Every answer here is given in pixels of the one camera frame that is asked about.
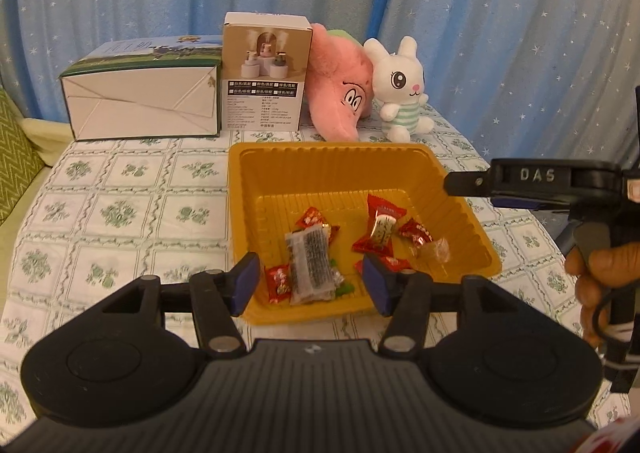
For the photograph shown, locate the person's red patterned clothing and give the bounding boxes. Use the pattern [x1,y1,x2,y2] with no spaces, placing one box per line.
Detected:
[572,413,640,453]

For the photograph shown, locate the green candy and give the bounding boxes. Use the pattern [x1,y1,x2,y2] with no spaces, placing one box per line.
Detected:
[330,258,357,298]

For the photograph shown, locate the large red white candy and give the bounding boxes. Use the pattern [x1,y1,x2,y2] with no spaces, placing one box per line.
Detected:
[352,193,409,257]

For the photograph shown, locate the white green cardboard box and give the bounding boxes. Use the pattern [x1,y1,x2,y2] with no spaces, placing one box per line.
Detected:
[58,34,223,141]

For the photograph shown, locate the clear caramel candy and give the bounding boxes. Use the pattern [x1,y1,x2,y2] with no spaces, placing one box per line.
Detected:
[409,236,452,265]

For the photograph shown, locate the green zigzag cushion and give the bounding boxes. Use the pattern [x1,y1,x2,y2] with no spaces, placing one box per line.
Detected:
[0,88,47,229]

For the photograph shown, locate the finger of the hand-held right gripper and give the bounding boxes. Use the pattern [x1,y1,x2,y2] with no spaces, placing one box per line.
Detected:
[444,159,623,201]
[492,196,573,212]

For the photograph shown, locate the beige product box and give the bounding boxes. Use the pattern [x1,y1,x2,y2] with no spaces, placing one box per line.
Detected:
[221,12,314,131]

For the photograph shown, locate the pale yellow sofa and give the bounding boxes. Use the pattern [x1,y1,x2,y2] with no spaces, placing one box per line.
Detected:
[0,117,68,279]

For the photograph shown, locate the white rabbit plush toy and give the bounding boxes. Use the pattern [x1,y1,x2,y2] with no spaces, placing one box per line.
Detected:
[363,36,435,144]

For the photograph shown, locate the yellow plastic tray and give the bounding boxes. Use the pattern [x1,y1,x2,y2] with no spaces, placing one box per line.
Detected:
[227,142,502,324]

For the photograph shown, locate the person's right hand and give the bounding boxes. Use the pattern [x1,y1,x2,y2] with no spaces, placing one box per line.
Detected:
[564,240,640,345]

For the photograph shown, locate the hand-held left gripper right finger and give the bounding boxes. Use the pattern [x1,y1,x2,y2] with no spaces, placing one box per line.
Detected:
[362,254,532,358]

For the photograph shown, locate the pink star plush toy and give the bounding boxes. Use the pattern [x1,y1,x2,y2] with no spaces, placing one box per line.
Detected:
[302,22,375,143]

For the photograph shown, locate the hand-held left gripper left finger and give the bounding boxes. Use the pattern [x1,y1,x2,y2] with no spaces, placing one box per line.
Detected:
[94,252,262,360]

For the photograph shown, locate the black cable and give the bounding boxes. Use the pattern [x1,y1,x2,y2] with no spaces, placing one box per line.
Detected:
[590,283,633,384]

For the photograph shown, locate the clear black sesame bar packet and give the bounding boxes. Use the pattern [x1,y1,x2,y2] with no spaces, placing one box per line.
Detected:
[285,226,346,306]

